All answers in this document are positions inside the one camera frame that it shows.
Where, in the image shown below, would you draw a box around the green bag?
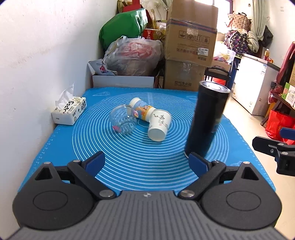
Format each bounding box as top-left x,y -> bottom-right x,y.
98,8 -> 148,51

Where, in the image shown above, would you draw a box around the purple floral bag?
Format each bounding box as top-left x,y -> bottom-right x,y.
223,30 -> 251,54

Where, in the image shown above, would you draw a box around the clear plastic bag red contents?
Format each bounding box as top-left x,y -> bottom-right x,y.
103,36 -> 164,76

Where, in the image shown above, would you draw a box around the white calligraphy paper cup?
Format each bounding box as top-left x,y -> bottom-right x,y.
147,109 -> 172,142

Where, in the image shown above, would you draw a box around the white tissue pack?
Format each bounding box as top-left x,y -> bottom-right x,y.
51,83 -> 87,126

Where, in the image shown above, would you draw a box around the black metal chair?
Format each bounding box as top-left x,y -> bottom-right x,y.
204,65 -> 231,87

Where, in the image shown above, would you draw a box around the clear glass jar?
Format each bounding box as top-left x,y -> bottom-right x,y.
110,104 -> 137,135

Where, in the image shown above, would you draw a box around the lower cardboard box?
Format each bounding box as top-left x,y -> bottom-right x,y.
163,60 -> 206,92

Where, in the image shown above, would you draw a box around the white chest freezer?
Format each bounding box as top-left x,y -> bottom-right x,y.
232,54 -> 280,116

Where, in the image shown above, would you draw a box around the blue orange paper cup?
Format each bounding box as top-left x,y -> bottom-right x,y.
129,97 -> 156,123

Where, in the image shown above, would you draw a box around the cardboard box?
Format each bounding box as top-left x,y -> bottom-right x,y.
164,1 -> 218,67
163,60 -> 206,92

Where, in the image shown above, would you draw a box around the white open box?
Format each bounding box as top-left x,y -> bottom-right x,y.
88,59 -> 159,88

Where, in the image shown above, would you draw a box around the red bucket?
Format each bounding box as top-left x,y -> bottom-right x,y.
212,78 -> 226,86

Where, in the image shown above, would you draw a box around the blue silicone baking mat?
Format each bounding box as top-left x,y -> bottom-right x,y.
18,87 -> 277,197

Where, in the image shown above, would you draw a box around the red shopping bag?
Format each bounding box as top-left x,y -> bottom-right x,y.
265,110 -> 294,145

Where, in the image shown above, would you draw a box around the black thermos bottle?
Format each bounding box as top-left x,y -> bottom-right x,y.
185,81 -> 230,157

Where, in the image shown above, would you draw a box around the upper cardboard box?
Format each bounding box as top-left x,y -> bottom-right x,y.
164,1 -> 218,67

